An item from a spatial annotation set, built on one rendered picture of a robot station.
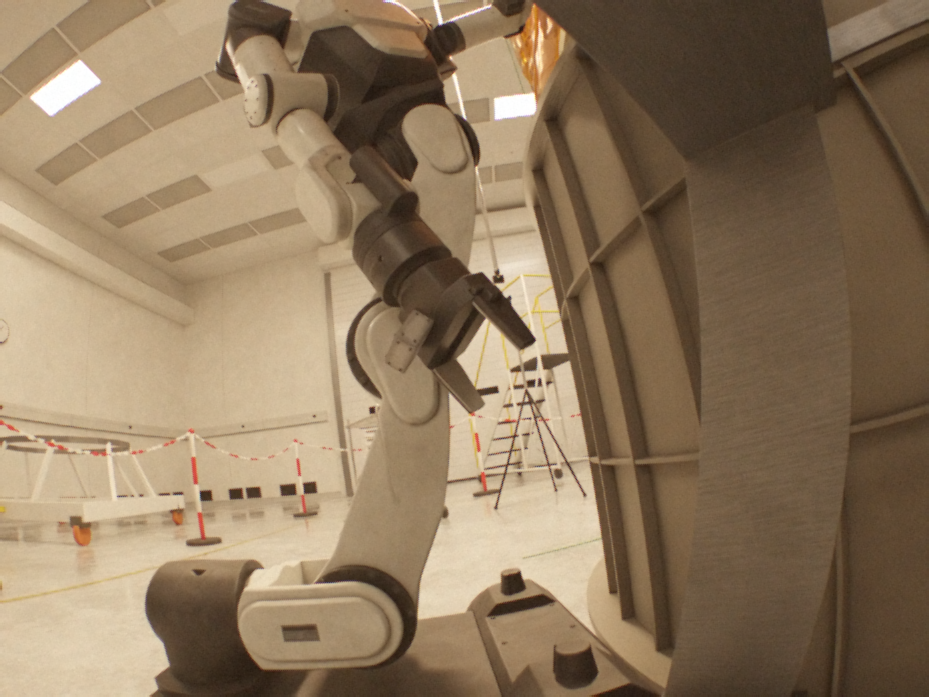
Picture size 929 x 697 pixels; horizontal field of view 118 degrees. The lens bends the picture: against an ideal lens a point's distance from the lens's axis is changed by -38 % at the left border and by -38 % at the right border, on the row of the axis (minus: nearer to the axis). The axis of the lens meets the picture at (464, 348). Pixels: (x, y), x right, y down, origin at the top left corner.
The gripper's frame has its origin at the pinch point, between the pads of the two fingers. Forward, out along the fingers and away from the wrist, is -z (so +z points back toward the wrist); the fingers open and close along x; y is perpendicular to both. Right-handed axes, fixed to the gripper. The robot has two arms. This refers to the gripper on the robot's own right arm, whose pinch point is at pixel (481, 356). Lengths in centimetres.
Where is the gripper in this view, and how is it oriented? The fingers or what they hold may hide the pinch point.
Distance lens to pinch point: 43.2
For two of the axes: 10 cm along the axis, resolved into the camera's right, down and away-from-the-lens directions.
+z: -5.9, -7.4, 3.2
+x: 3.8, -6.0, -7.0
